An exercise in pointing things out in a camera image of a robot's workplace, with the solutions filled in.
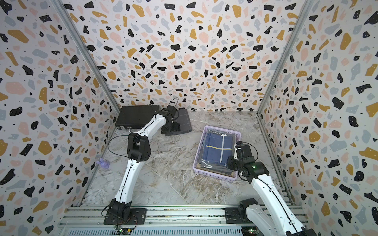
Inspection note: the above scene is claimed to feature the dark grey checked sheet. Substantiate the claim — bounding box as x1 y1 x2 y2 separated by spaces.
164 108 193 136

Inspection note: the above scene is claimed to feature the blue yellow-striped pillowcase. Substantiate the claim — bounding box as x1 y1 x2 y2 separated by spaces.
202 129 235 167

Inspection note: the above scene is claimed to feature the lilac perforated plastic basket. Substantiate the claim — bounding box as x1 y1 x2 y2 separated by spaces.
193 125 241 182

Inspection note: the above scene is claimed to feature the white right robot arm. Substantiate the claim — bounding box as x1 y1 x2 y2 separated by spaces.
225 141 316 236

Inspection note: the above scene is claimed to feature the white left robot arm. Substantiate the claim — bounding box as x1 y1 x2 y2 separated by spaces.
103 105 180 226

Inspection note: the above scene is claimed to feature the black hard carrying case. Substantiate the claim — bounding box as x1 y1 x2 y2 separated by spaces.
115 105 160 130

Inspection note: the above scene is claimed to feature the small purple toy figure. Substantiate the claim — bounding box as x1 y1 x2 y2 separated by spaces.
96 158 110 169

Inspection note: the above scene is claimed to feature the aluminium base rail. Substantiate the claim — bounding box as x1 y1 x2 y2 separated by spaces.
56 205 311 236

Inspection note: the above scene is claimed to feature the left aluminium corner post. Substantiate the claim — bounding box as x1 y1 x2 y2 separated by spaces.
51 0 120 115

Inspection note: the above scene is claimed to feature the aluminium corner post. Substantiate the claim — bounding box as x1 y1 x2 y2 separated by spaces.
51 0 120 115
257 0 314 116

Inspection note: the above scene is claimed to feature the right aluminium corner post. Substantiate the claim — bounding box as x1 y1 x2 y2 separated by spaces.
257 0 314 116

